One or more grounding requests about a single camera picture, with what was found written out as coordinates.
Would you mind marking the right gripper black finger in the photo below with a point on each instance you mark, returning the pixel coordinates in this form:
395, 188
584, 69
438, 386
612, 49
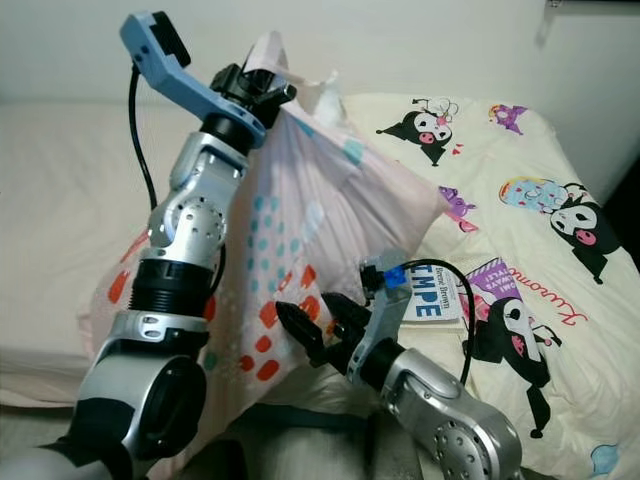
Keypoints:
348, 316
302, 332

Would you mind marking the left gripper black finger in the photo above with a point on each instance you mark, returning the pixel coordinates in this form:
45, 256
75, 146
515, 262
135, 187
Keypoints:
242, 68
278, 95

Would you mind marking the pink orange-dotted pillow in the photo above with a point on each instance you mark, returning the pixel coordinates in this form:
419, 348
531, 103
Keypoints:
320, 200

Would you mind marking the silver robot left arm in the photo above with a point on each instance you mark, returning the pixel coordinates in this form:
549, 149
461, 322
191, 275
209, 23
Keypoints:
190, 220

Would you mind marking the cream cartoon-print quilt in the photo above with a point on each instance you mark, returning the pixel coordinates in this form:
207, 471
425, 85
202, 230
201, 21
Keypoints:
530, 160

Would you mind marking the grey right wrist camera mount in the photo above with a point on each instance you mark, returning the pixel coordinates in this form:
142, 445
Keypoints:
380, 320

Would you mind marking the dark bed frame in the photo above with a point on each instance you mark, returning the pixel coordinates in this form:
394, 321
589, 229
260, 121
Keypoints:
300, 418

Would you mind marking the dark wall shelf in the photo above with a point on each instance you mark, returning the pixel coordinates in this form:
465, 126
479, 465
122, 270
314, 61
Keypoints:
590, 3

